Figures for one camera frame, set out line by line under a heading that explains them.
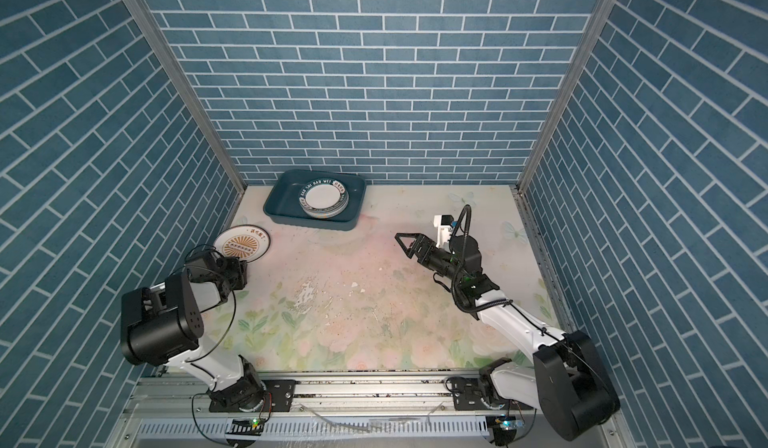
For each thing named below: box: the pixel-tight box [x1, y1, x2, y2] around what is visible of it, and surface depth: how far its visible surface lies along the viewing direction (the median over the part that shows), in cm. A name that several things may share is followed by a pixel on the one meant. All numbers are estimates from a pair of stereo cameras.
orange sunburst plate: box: [213, 224, 271, 263], surface depth 104 cm
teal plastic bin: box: [263, 169, 367, 231], surface depth 115 cm
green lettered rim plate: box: [299, 179, 350, 219], surface depth 114 cm
